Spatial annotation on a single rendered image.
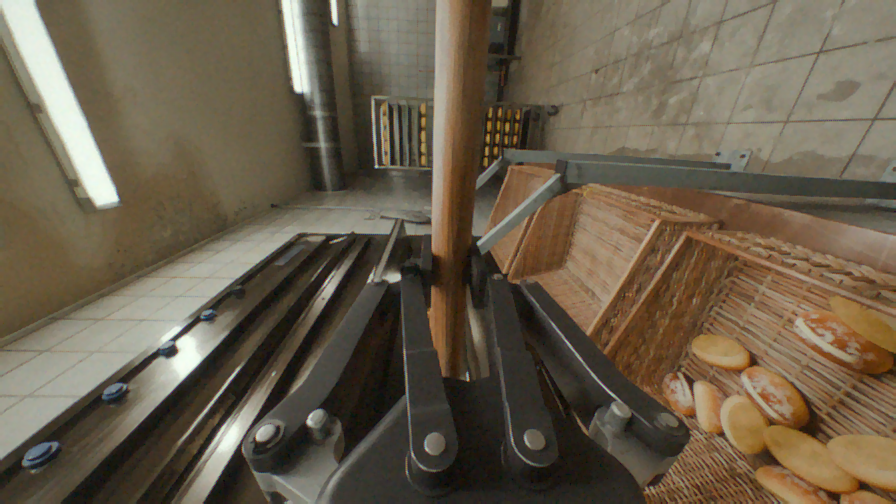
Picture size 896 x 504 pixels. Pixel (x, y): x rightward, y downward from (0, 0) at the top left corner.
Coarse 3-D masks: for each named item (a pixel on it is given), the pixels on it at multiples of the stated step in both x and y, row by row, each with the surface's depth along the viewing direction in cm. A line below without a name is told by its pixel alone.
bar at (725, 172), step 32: (512, 160) 95; (544, 160) 96; (576, 160) 96; (608, 160) 97; (640, 160) 98; (672, 160) 98; (736, 160) 98; (544, 192) 53; (768, 192) 55; (800, 192) 55; (832, 192) 55; (864, 192) 56; (512, 224) 55
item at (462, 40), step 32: (448, 0) 13; (480, 0) 13; (448, 32) 13; (480, 32) 13; (448, 64) 14; (480, 64) 14; (448, 96) 14; (480, 96) 15; (448, 128) 15; (480, 128) 16; (448, 160) 16; (448, 192) 16; (448, 224) 17; (448, 256) 18; (448, 288) 19; (448, 320) 20; (448, 352) 22
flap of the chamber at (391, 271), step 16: (400, 224) 154; (400, 240) 145; (384, 256) 112; (400, 256) 137; (384, 272) 102; (384, 336) 89; (384, 352) 86; (368, 384) 69; (368, 400) 67; (352, 416) 57; (368, 416) 65; (352, 432) 56; (352, 448) 54
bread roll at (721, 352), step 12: (708, 336) 53; (720, 336) 51; (696, 348) 53; (708, 348) 51; (720, 348) 49; (732, 348) 48; (744, 348) 47; (708, 360) 50; (720, 360) 48; (732, 360) 47; (744, 360) 46
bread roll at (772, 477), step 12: (768, 468) 41; (780, 468) 40; (768, 480) 40; (780, 480) 39; (792, 480) 38; (804, 480) 37; (780, 492) 38; (792, 492) 37; (804, 492) 36; (816, 492) 36
